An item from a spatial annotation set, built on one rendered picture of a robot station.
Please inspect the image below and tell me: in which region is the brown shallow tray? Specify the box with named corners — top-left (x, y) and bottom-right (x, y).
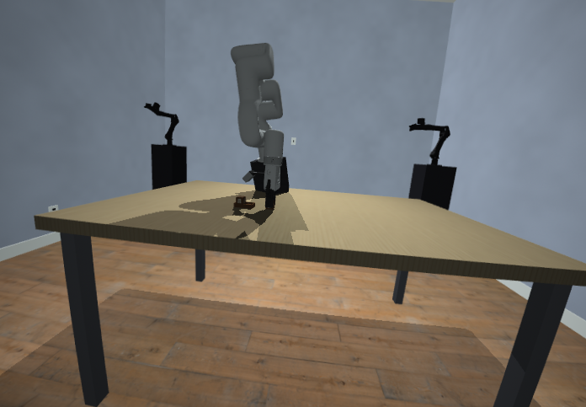
top-left (234, 201), bottom-right (255, 209)

